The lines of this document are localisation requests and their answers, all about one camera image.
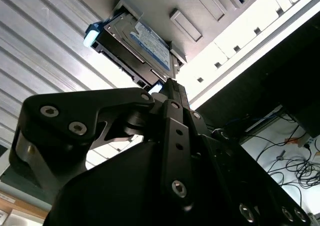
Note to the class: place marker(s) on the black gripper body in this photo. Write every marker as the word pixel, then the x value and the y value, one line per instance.
pixel 112 198

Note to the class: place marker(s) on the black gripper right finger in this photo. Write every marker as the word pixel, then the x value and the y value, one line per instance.
pixel 225 166

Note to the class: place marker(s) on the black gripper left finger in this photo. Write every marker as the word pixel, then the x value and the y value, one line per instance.
pixel 75 108

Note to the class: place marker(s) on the hard disk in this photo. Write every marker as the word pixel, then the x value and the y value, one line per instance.
pixel 130 51

